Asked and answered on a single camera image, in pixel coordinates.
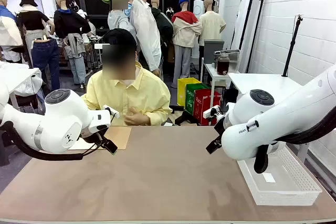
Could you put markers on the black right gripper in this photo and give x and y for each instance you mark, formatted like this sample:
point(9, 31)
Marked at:
point(220, 130)

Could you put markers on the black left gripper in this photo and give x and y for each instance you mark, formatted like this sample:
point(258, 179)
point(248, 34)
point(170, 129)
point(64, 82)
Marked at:
point(95, 134)

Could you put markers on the brown spiral notebook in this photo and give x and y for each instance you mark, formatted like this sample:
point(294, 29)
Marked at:
point(120, 136)

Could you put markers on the person's right forearm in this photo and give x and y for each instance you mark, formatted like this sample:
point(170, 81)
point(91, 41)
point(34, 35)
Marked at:
point(90, 102)

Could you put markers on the person's left forearm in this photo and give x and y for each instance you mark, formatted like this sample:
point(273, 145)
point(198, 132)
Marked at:
point(160, 115)

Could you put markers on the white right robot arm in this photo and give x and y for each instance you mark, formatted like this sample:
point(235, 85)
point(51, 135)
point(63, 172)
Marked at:
point(262, 129)

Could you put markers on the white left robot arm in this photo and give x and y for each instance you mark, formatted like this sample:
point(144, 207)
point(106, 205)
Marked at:
point(60, 119)

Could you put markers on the person's left hand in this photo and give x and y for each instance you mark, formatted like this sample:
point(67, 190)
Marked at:
point(137, 117)

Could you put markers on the red recycling bin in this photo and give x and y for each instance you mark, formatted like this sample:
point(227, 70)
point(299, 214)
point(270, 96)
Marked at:
point(202, 111)

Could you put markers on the black floor stand base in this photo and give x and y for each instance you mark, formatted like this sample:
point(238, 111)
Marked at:
point(183, 119)

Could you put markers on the green recycling bin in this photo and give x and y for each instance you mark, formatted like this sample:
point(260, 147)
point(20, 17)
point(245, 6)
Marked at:
point(190, 98)

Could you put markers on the yellow recycling bin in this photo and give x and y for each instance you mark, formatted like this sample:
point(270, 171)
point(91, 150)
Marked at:
point(183, 90)

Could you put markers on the small white label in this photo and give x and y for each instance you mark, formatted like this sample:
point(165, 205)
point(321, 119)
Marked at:
point(269, 177)

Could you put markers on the person in yellow shirt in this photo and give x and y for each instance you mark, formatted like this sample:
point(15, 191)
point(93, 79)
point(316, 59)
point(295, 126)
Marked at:
point(147, 93)

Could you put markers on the small white side table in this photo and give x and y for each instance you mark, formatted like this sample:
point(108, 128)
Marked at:
point(210, 72)

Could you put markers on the large white desk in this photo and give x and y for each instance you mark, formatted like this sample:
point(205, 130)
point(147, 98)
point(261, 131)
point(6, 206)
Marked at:
point(262, 82)

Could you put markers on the glass jar with dark liquid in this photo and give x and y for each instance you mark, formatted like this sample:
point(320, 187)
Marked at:
point(223, 65)

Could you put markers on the white perforated plastic basket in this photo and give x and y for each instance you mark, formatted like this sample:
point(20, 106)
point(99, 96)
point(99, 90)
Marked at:
point(288, 197)

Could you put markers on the grey metal tray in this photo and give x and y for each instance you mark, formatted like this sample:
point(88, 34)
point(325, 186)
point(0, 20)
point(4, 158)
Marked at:
point(233, 56)

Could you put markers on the grey bin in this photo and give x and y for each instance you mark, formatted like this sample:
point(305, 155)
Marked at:
point(214, 51)

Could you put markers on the white plastic bag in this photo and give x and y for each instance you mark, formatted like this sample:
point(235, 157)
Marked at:
point(29, 85)

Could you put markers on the black cap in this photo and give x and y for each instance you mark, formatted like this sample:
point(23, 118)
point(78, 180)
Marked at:
point(118, 36)

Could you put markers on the mannequin in red beige jacket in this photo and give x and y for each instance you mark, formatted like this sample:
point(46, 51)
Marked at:
point(185, 32)

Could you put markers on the tall mannequin in white shirt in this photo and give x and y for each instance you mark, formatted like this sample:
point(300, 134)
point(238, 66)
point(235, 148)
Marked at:
point(147, 32)

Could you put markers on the mannequin in cream shirt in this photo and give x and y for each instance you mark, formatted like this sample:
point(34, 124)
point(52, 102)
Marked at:
point(211, 24)

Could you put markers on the white desk with metal legs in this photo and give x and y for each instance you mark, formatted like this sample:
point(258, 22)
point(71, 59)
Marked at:
point(13, 70)

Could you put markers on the black tripod stand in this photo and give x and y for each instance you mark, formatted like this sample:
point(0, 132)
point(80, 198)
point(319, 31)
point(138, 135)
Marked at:
point(291, 48)

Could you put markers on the figure in green bucket hat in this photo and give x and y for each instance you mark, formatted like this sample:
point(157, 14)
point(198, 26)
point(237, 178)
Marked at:
point(118, 22)

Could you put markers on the mannequin in dark green jacket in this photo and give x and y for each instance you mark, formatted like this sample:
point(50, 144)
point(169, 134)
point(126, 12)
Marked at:
point(164, 24)

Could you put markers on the black pole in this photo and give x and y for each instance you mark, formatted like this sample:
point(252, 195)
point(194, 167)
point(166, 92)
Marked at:
point(258, 22)
point(249, 9)

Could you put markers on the mannequin in blue white top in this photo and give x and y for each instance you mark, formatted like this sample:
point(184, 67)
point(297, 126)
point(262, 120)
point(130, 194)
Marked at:
point(8, 32)

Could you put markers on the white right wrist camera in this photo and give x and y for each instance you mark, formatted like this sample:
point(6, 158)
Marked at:
point(211, 112)

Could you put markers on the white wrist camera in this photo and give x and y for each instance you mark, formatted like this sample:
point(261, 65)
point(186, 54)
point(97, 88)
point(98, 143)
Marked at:
point(211, 112)
point(111, 111)

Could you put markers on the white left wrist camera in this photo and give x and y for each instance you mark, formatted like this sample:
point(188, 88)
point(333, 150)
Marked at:
point(111, 111)

